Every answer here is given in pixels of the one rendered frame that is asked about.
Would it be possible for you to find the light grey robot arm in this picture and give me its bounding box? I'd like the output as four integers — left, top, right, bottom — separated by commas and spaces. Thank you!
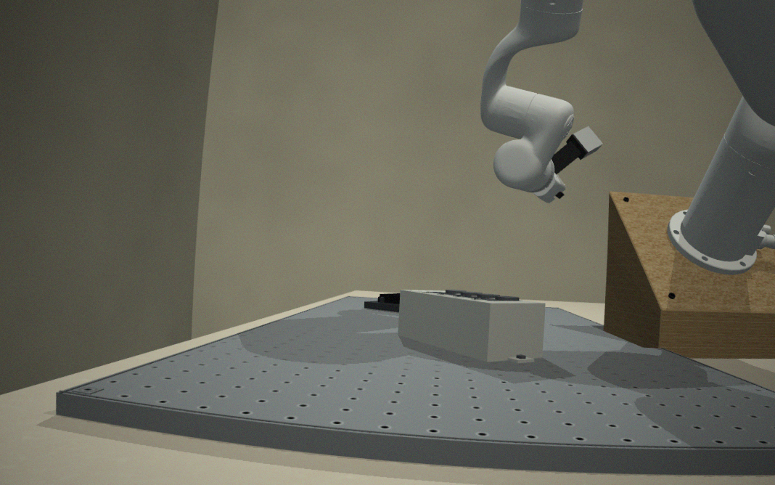
480, 0, 775, 275

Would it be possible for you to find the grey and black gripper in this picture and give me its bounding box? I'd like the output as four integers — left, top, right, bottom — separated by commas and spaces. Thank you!
533, 172, 566, 203

